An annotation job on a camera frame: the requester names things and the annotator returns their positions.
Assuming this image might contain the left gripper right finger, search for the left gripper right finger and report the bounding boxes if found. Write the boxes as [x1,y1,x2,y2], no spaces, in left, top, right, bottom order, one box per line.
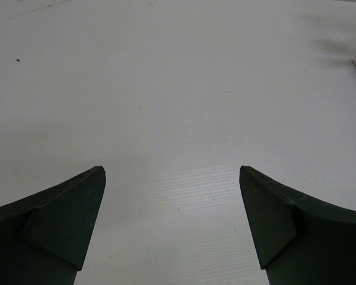
[239,166,356,284]

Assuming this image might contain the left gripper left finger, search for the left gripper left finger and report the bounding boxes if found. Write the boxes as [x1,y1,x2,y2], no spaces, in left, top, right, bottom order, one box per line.
[0,166,106,284]

